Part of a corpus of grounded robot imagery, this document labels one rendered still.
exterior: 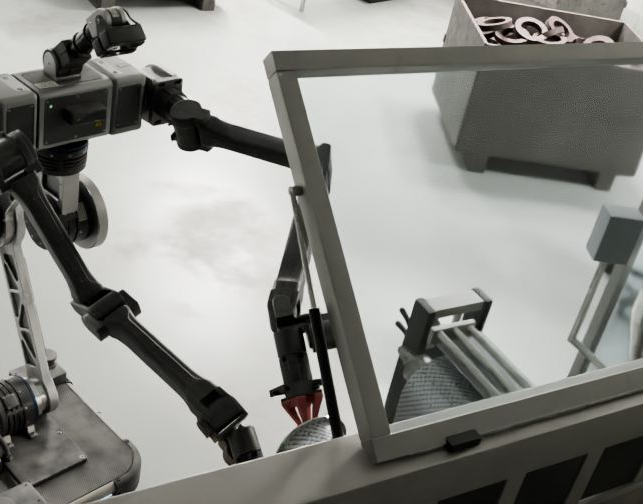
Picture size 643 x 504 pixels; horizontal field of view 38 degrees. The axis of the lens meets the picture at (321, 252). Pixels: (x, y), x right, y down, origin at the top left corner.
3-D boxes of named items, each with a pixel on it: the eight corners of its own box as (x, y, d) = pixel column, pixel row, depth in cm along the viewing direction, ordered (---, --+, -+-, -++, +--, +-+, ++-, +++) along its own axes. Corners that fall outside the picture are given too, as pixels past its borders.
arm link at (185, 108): (347, 175, 222) (346, 142, 215) (321, 212, 214) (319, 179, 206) (187, 128, 237) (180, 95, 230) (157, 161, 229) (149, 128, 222)
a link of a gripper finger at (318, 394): (282, 442, 178) (272, 393, 180) (315, 435, 182) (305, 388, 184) (298, 436, 173) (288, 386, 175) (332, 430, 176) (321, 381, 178)
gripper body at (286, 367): (269, 400, 180) (262, 362, 181) (316, 392, 185) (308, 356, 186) (284, 394, 174) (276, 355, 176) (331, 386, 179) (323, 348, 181)
